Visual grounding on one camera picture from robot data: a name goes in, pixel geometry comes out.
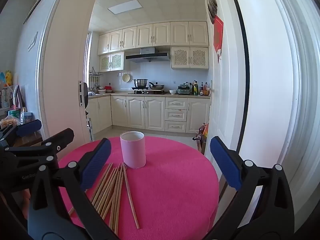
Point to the yellow duck toy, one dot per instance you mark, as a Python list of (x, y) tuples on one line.
[(8, 78)]

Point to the gas stove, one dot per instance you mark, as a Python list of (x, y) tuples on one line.
[(147, 92)]

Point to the cream lower kitchen cabinets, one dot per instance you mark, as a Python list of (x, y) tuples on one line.
[(135, 112)]

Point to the red square door decoration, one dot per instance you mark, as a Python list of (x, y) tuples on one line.
[(218, 35)]

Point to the long wall frame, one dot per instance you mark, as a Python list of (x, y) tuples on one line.
[(37, 2)]

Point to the black range hood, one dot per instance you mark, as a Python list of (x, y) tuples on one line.
[(147, 56)]

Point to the pink cylindrical cup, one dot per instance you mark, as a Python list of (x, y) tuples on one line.
[(132, 152)]

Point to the small lattice door cabinet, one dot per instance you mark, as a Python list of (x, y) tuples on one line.
[(111, 61)]

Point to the kitchen window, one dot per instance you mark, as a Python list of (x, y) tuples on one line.
[(86, 57)]

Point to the square ceiling light panel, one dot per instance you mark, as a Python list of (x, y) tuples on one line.
[(125, 7)]

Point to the black appliance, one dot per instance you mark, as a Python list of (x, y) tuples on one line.
[(85, 95)]

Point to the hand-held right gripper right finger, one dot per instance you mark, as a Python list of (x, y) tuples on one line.
[(225, 162)]

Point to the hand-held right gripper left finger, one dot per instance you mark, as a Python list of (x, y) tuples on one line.
[(96, 165)]

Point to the green electric cooker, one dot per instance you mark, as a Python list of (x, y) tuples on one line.
[(184, 89)]

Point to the blue and orange toy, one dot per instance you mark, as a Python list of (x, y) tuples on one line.
[(2, 77)]

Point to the stacked white dishes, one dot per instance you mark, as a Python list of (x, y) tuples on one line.
[(101, 91)]

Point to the white bowl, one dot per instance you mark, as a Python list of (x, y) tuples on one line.
[(173, 91)]

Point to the orange bag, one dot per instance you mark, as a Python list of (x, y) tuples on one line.
[(205, 132)]

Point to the bundle of wooden chopsticks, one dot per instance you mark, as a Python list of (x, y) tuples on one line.
[(117, 180)]

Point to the wide lattice door cabinet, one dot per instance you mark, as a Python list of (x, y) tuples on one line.
[(190, 57)]

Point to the dark wok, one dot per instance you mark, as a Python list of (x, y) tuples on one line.
[(157, 87)]

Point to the brown box on floor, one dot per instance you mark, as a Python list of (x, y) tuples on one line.
[(200, 145)]

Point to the round plate on wall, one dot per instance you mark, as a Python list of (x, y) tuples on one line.
[(125, 77)]

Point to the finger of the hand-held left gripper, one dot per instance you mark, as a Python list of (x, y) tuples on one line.
[(28, 128), (60, 137)]

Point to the white shelf rack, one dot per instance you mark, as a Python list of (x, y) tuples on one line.
[(89, 126)]

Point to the feather fan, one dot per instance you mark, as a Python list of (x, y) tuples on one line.
[(212, 5)]

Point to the white door with lock plates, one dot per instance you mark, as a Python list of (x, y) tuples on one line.
[(65, 67)]

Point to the hanging utensil rack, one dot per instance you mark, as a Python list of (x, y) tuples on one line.
[(95, 78)]

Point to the row of books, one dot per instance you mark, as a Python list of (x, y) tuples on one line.
[(7, 97)]

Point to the cream kitchen cabinets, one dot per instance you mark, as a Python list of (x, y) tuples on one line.
[(135, 112), (152, 35)]

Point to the cream upper kitchen cabinets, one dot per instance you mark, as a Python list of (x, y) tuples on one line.
[(152, 35)]

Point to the dark sauce bottle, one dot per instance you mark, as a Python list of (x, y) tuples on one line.
[(201, 89)]

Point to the red pot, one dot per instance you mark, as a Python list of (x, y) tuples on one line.
[(108, 89)]

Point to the steel cooking pot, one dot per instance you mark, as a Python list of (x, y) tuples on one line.
[(140, 83)]

